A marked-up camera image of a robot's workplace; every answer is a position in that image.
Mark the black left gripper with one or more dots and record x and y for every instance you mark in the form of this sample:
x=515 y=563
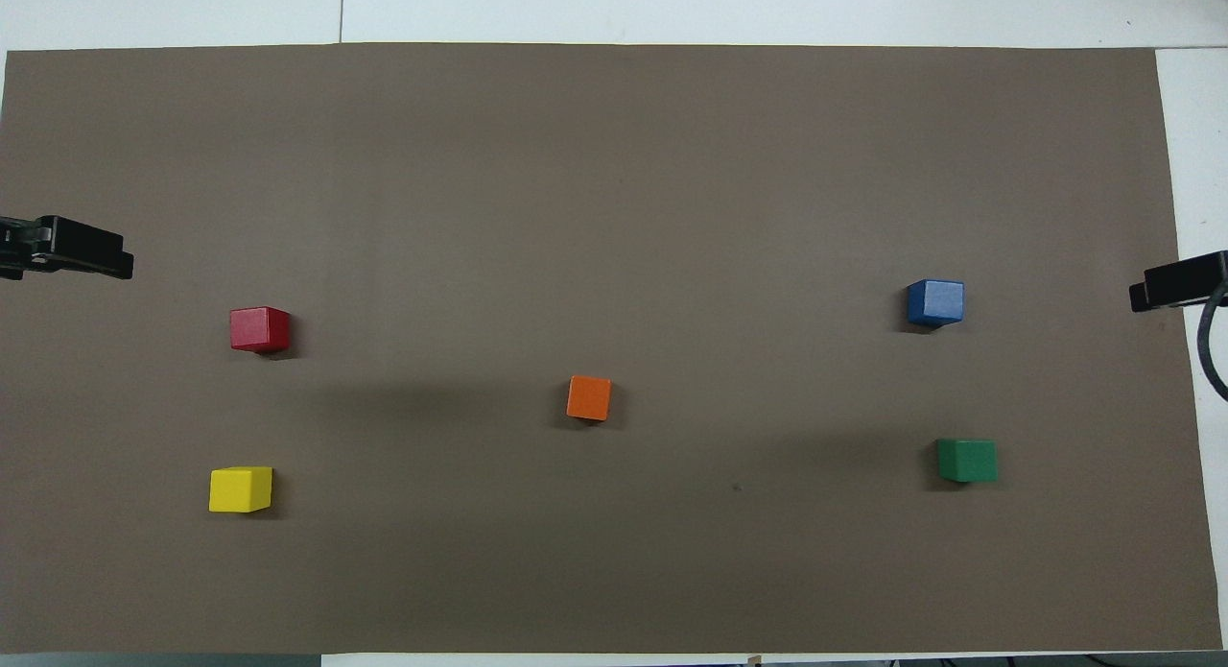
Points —
x=17 y=250

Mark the red wooden block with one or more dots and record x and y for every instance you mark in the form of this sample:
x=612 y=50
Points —
x=259 y=329

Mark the blue wooden block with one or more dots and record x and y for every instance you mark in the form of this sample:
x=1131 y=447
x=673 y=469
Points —
x=935 y=302

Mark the green wooden block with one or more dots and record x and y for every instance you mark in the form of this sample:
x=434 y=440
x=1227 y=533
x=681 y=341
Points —
x=967 y=460

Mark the yellow wooden block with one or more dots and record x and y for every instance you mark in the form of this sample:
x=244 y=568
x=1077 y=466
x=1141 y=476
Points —
x=240 y=489

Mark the orange wooden block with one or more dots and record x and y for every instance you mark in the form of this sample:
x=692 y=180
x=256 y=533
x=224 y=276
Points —
x=588 y=398

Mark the brown table mat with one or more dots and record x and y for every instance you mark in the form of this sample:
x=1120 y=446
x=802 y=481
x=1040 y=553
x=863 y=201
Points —
x=614 y=264

